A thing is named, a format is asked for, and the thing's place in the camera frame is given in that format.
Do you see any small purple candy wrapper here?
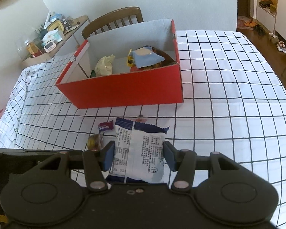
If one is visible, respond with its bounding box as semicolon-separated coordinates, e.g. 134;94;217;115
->
98;120;114;133

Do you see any wooden side cabinet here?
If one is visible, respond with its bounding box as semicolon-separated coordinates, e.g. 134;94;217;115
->
21;15;91;67

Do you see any white blue snack bag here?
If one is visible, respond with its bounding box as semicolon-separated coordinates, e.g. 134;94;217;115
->
109;118;169;184

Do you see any white checked tablecloth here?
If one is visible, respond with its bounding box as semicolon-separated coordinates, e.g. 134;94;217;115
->
0;31;286;228

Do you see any tissue pack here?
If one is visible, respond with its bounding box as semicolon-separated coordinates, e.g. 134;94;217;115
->
42;30;65;43

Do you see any cream snack in box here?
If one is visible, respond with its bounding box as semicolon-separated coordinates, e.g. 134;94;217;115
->
94;54;115;77

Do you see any brown wooden chair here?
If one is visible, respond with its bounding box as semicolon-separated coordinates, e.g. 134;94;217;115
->
81;6;144;39

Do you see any gold wrapped round candy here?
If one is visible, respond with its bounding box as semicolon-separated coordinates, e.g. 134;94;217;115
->
87;134;103;152

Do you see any green snack packet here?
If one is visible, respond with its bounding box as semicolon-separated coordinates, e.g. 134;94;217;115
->
90;70;96;78

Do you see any orange drink bottle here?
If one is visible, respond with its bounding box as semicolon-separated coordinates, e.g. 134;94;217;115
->
25;40;42;57

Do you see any yellow clock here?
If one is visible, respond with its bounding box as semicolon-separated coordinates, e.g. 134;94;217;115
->
47;20;65;32

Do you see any light blue cookie packet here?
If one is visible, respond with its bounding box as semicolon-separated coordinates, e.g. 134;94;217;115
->
129;46;165;69

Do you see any red cardboard box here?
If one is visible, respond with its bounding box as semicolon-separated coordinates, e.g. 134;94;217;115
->
56;19;184;109

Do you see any pink digital timer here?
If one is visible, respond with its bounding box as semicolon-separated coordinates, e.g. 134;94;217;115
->
44;40;57;53

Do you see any yellow snack packet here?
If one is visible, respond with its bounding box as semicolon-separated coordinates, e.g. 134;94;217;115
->
126;49;135;67

